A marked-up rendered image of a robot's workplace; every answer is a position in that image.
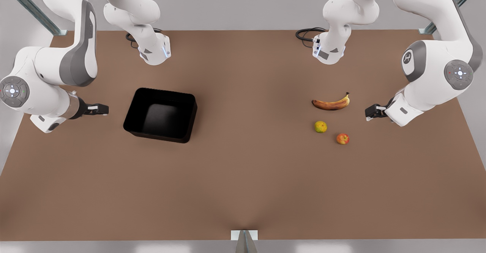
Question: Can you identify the black cable loop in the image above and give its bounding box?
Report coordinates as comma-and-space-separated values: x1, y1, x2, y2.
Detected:
295, 27, 328, 49
125, 28, 163, 49

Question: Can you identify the black storage box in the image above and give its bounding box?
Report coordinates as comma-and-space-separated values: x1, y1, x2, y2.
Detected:
123, 88, 198, 144

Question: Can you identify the silver frame post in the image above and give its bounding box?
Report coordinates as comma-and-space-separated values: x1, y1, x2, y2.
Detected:
418, 0, 486, 35
0, 0, 68, 36
231, 230, 258, 253

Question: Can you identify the yellow brown banana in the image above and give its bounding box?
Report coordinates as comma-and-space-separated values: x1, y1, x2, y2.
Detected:
311, 92, 350, 111

